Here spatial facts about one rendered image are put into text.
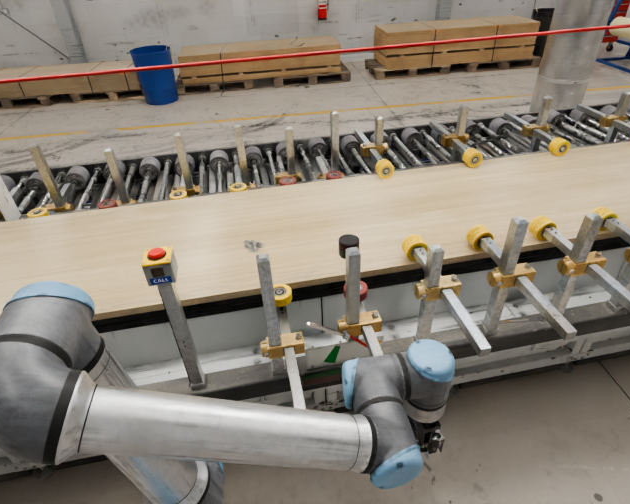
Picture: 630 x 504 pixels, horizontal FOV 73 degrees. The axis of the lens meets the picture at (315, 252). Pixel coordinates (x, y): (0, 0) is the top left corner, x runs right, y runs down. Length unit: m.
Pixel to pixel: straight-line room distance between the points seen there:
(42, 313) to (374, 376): 0.55
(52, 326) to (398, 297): 1.23
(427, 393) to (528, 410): 1.53
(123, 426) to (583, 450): 2.03
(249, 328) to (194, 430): 0.99
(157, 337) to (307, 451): 1.02
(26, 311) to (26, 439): 0.18
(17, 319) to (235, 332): 1.00
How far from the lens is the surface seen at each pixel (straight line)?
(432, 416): 0.96
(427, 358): 0.86
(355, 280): 1.23
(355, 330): 1.37
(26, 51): 9.10
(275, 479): 2.06
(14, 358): 0.66
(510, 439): 2.26
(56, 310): 0.72
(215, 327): 1.59
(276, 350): 1.36
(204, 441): 0.65
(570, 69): 5.09
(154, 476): 0.99
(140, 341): 1.64
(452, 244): 1.68
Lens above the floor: 1.85
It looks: 36 degrees down
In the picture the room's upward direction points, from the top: 3 degrees counter-clockwise
